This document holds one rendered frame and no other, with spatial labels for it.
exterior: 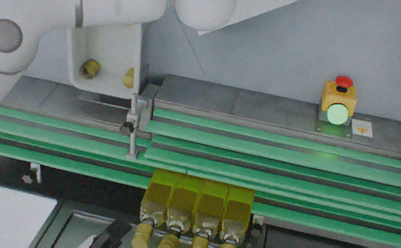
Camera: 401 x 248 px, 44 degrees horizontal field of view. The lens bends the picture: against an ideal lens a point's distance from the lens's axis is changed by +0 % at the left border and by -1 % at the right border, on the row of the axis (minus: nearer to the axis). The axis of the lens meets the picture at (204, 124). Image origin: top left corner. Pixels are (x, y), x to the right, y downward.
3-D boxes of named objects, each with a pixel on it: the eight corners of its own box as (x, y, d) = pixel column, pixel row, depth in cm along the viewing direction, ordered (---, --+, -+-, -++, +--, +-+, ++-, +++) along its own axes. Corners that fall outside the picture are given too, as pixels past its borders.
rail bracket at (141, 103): (136, 136, 121) (118, 169, 111) (138, 76, 111) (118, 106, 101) (147, 139, 120) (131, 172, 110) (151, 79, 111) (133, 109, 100)
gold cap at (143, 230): (137, 232, 104) (130, 248, 101) (138, 220, 102) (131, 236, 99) (153, 236, 104) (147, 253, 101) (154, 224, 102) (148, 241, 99)
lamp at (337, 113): (325, 117, 114) (324, 124, 111) (329, 100, 111) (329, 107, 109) (344, 121, 113) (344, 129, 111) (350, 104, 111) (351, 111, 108)
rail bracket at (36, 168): (46, 161, 133) (21, 194, 122) (45, 140, 129) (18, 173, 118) (60, 164, 132) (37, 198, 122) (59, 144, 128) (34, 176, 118)
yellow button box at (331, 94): (318, 103, 121) (318, 120, 115) (326, 76, 116) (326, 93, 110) (348, 109, 120) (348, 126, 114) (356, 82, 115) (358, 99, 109)
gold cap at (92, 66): (77, 67, 122) (85, 60, 125) (82, 80, 123) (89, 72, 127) (90, 66, 121) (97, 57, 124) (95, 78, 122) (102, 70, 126)
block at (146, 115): (144, 114, 125) (136, 130, 120) (146, 82, 120) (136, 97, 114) (158, 118, 125) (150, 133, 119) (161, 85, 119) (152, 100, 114)
